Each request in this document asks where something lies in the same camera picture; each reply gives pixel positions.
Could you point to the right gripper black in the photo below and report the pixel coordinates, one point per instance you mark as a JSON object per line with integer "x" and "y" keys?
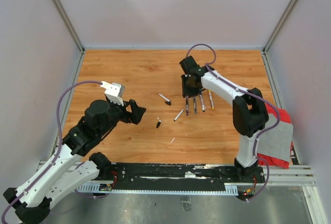
{"x": 186, "y": 92}

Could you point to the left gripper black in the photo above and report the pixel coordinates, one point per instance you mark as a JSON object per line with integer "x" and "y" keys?
{"x": 137, "y": 112}

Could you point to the purple gel pen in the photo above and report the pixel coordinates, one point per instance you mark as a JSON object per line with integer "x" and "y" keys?
{"x": 187, "y": 106}

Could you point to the white pen with lettering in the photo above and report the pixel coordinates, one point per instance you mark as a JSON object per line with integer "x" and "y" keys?
{"x": 202, "y": 102}

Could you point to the white marker yellow end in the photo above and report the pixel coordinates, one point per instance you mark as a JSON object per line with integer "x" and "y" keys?
{"x": 211, "y": 99}

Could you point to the white thin pen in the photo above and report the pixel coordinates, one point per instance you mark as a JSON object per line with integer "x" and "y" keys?
{"x": 178, "y": 115}

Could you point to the blue gel pen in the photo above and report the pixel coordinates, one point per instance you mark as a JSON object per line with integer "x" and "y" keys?
{"x": 195, "y": 105}

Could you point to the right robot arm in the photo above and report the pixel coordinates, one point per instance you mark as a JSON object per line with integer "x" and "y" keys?
{"x": 249, "y": 113}

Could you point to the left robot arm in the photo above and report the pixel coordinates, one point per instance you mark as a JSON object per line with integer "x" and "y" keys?
{"x": 33, "y": 200}

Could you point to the white pen black end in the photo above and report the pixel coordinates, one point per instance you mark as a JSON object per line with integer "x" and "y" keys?
{"x": 165, "y": 98}

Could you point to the red and grey cloth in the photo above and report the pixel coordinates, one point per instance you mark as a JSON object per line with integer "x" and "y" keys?
{"x": 276, "y": 144}

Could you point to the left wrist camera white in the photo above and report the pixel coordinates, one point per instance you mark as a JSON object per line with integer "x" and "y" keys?
{"x": 114, "y": 92}

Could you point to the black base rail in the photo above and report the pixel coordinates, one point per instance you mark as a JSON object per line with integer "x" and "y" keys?
{"x": 177, "y": 177}

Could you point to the aluminium frame rail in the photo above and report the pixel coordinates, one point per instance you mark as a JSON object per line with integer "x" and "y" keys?
{"x": 181, "y": 193}

